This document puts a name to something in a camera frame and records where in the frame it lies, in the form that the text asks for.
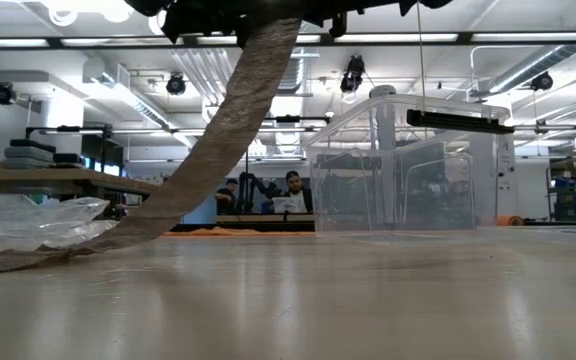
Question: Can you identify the thin hanging cable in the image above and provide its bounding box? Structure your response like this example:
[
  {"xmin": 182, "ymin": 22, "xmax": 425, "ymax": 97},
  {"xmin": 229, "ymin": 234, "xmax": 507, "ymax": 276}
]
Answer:
[{"xmin": 414, "ymin": 2, "xmax": 428, "ymax": 141}]

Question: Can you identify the clear plastic bag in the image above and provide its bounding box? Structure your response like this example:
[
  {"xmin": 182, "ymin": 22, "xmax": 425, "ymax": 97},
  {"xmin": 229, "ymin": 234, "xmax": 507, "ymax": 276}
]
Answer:
[{"xmin": 0, "ymin": 193, "xmax": 119, "ymax": 259}]

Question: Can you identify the clear plastic storage bin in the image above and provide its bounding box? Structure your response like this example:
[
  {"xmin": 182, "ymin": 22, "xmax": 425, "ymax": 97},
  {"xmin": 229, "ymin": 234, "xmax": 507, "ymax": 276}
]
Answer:
[{"xmin": 301, "ymin": 92, "xmax": 517, "ymax": 237}]

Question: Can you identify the beige elastic bandage roll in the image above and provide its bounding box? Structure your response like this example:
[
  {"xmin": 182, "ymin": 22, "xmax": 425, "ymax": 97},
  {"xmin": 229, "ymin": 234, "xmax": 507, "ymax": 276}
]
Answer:
[{"xmin": 0, "ymin": 17, "xmax": 305, "ymax": 277}]

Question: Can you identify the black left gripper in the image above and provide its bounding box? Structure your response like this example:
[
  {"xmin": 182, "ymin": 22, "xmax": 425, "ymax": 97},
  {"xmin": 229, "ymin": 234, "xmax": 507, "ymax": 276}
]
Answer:
[{"xmin": 160, "ymin": 0, "xmax": 279, "ymax": 50}]

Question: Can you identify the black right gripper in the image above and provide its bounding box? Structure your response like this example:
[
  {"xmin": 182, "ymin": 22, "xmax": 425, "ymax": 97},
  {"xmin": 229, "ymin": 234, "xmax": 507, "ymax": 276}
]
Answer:
[{"xmin": 277, "ymin": 0, "xmax": 402, "ymax": 39}]

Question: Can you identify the person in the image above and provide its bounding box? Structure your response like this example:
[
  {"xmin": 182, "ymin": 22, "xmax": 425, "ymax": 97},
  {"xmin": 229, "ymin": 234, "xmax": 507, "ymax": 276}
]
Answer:
[
  {"xmin": 214, "ymin": 177, "xmax": 242, "ymax": 216},
  {"xmin": 280, "ymin": 169, "xmax": 315, "ymax": 215}
]

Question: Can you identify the stack of grey pads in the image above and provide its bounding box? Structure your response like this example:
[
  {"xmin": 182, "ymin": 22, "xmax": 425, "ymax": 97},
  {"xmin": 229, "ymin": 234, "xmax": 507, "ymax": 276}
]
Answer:
[{"xmin": 2, "ymin": 138, "xmax": 88, "ymax": 170}]

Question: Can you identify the wooden workbench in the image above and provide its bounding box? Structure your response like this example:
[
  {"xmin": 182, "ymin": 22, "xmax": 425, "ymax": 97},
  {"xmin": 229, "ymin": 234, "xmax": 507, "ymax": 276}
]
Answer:
[{"xmin": 0, "ymin": 167, "xmax": 163, "ymax": 225}]

